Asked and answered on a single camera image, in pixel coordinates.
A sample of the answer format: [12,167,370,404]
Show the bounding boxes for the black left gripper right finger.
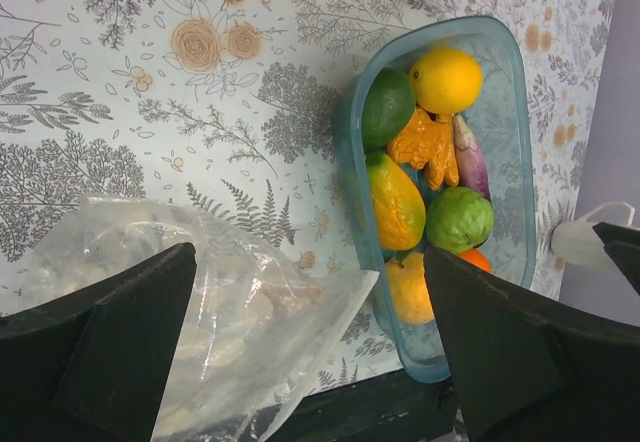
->
[424,247,639,441]

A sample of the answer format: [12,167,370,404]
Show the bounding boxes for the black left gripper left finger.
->
[1,243,197,441]

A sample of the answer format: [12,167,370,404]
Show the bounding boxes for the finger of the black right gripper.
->
[593,222,640,294]

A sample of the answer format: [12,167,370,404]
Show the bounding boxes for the yellow peach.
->
[385,252,434,325]

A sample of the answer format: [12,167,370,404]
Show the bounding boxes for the green custard apple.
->
[425,187,494,254]

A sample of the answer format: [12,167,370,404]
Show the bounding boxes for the clear zip top bag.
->
[9,196,378,441]

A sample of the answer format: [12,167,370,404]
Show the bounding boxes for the white plastic cup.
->
[551,202,636,270]

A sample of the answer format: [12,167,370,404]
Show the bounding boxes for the orange tangerine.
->
[458,248,492,273]

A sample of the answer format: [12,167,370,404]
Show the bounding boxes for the purple eggplant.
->
[452,114,491,201]

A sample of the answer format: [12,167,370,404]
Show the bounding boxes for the clear blue plastic tray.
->
[335,15,538,384]

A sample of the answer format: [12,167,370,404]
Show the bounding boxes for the orange ginger root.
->
[387,106,460,190]

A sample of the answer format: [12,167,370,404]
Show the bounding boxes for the yellow lemon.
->
[408,47,484,115]

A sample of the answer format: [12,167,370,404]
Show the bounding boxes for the green lime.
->
[361,67,416,151]

